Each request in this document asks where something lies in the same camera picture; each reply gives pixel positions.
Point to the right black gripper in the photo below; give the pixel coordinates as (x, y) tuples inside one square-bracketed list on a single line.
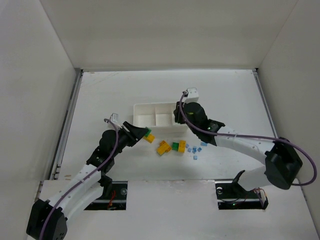
[(178, 116)]

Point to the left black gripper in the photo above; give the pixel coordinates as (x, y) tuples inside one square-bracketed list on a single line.
[(130, 133)]

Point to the green lego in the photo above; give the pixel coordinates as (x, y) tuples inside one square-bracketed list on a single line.
[(147, 133)]

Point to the yellow long lego brick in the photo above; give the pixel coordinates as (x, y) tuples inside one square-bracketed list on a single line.
[(149, 138)]

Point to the yellow curved lego brick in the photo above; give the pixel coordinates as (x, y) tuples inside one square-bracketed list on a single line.
[(181, 146)]

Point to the green small lego brick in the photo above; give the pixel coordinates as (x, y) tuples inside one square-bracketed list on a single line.
[(175, 146)]

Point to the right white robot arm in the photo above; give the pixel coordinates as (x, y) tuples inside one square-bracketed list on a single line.
[(281, 163)]

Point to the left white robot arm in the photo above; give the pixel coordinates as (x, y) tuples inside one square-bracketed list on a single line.
[(49, 219)]

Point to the white divided sorting tray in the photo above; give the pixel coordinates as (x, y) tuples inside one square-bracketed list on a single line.
[(159, 117)]

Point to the yellow lego cluster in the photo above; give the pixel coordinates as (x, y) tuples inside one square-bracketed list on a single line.
[(163, 148)]

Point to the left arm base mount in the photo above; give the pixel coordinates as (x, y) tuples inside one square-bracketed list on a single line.
[(113, 198)]

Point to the right aluminium frame rail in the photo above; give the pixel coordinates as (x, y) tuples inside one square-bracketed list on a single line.
[(255, 74)]

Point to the aluminium frame rail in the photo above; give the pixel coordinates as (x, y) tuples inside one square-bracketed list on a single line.
[(56, 162), (255, 74)]

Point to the left aluminium frame rail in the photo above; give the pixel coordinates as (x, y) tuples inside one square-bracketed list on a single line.
[(56, 162)]

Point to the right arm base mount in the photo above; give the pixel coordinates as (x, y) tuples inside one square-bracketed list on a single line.
[(232, 196)]

